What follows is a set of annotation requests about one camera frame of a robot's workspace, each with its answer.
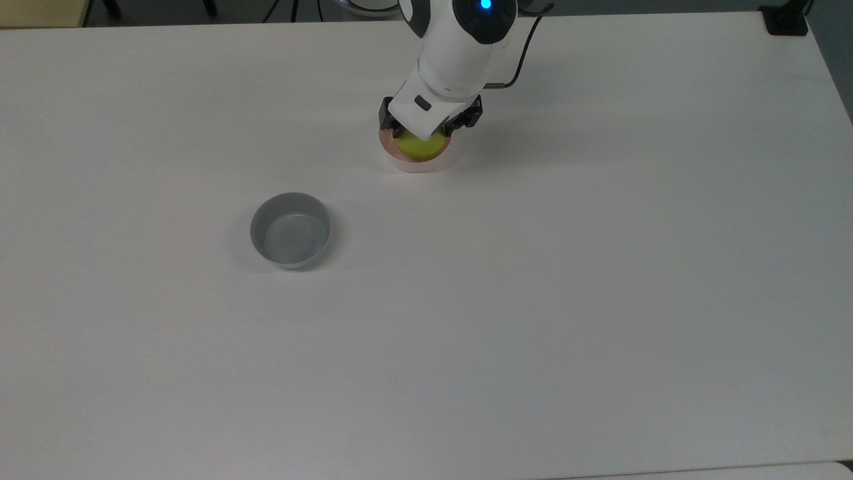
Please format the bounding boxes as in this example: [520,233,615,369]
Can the black table clamp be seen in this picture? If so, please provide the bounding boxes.
[759,0,812,37]

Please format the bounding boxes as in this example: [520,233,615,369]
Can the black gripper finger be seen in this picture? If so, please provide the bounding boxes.
[378,97,405,139]
[442,95,483,136]

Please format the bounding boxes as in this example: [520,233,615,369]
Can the grey bowl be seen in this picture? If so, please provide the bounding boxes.
[250,192,333,271]

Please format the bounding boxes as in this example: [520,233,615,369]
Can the pink bowl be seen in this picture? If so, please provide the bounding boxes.
[378,126,454,175]

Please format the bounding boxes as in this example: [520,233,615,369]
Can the beige wooden furniture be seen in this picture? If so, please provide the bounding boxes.
[0,0,92,29]

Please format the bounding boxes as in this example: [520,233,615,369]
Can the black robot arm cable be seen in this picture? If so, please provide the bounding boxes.
[484,3,555,91]

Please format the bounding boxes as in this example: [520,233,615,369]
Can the green pear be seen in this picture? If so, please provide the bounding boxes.
[397,130,446,161]

